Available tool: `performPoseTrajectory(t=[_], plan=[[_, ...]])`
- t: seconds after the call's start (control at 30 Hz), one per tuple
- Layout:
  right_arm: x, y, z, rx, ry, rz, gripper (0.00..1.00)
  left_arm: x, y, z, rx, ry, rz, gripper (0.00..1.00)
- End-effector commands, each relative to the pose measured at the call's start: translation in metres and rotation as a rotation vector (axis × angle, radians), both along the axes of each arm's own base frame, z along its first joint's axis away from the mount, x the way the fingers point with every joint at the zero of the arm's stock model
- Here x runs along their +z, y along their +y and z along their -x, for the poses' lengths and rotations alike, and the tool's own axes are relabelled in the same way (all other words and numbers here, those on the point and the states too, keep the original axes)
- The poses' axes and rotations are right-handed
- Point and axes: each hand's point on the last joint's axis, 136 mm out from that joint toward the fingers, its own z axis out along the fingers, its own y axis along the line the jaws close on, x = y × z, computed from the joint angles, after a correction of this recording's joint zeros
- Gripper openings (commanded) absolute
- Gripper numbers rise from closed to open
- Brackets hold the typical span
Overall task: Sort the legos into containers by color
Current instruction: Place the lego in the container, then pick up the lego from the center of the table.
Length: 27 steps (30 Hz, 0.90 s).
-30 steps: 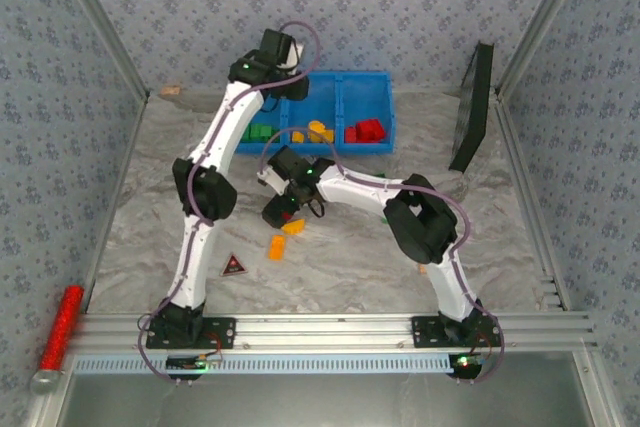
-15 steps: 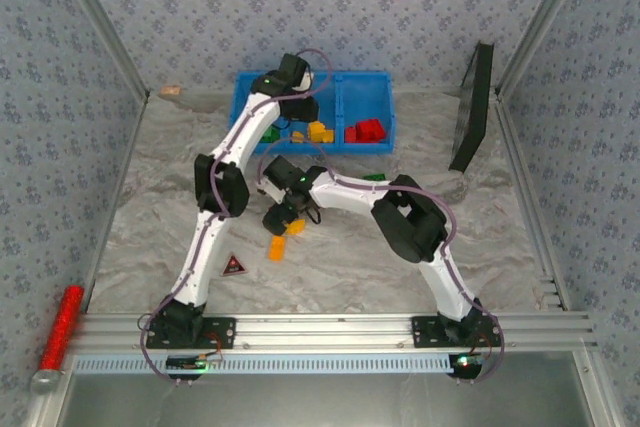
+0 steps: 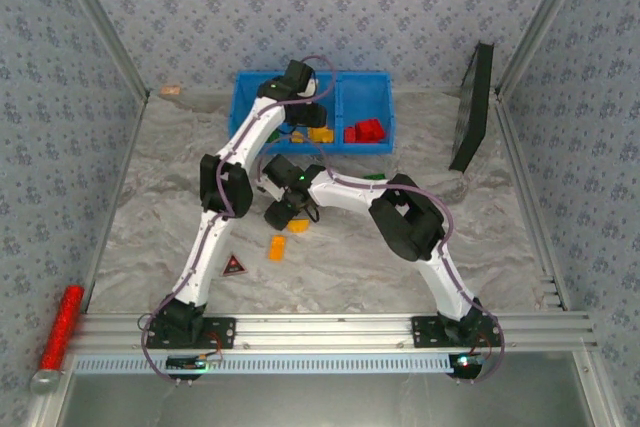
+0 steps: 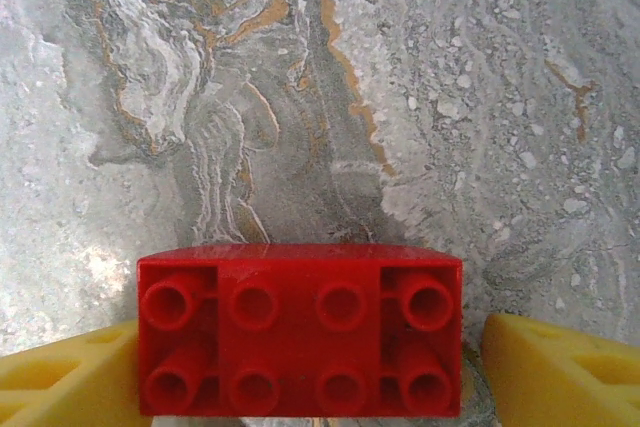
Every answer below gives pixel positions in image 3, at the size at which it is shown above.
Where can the yellow lego brick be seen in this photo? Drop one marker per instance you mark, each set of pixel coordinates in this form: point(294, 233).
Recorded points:
point(297, 137)
point(321, 135)

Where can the green lego brick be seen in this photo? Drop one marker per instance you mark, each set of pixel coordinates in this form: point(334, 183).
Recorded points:
point(375, 177)
point(273, 136)

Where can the small red lego brick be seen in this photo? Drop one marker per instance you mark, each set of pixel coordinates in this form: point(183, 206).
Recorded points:
point(350, 134)

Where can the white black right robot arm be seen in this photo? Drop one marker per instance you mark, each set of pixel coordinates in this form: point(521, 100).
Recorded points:
point(450, 277)

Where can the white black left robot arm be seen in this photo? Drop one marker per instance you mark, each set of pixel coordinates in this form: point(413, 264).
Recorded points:
point(200, 257)

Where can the yellow curved lego piece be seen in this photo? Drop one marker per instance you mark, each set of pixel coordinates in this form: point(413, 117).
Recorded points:
point(298, 225)

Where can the yellow-orange long lego brick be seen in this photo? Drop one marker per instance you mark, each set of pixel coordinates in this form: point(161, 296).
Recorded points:
point(276, 248)

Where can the blue three-compartment plastic bin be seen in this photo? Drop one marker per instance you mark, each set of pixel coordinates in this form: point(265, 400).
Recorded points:
point(362, 97)

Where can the black red triangle sign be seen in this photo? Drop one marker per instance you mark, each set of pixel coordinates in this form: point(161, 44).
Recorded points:
point(234, 267)

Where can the small orange tag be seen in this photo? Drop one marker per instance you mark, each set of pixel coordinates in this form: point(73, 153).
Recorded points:
point(170, 90)

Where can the black mesh panel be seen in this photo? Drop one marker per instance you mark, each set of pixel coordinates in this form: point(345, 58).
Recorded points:
point(472, 107)

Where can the red glitter tube silver cap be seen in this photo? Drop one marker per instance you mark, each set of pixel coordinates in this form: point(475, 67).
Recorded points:
point(62, 327)

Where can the aluminium mounting rail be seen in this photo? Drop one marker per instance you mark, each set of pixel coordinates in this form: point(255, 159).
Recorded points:
point(320, 332)

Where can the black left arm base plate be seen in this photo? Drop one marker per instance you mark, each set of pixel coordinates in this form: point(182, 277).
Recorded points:
point(220, 332)

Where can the aluminium side rail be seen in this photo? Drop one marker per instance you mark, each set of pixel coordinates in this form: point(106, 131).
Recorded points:
point(530, 197)
point(118, 197)

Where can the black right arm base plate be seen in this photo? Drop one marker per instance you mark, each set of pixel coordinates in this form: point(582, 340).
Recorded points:
point(425, 331)

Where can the aluminium frame post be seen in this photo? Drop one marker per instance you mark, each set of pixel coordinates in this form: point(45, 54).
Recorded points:
point(102, 22)
point(541, 22)

